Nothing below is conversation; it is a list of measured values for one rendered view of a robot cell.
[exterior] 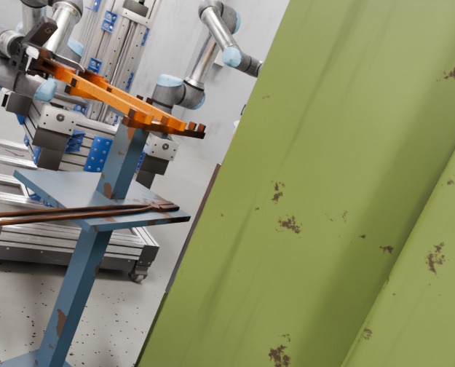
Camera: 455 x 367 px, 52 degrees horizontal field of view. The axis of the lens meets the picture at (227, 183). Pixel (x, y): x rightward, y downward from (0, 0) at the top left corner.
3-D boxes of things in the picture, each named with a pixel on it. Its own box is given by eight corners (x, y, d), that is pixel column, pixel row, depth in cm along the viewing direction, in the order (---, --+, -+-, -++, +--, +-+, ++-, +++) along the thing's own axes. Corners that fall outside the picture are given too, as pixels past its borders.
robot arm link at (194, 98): (166, 99, 238) (212, -4, 222) (188, 106, 248) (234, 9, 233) (177, 108, 230) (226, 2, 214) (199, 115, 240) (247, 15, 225)
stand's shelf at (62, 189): (12, 176, 118) (14, 169, 118) (121, 178, 153) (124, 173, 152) (87, 232, 105) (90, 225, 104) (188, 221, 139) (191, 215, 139)
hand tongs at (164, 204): (-6, 228, 86) (-5, 222, 86) (-18, 217, 88) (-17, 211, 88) (178, 210, 139) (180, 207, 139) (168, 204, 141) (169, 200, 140)
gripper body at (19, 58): (49, 81, 130) (25, 68, 136) (59, 52, 128) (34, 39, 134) (25, 75, 124) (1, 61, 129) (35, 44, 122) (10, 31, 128)
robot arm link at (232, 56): (199, -15, 213) (239, 49, 187) (215, -5, 220) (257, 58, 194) (184, 5, 218) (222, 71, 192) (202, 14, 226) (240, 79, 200)
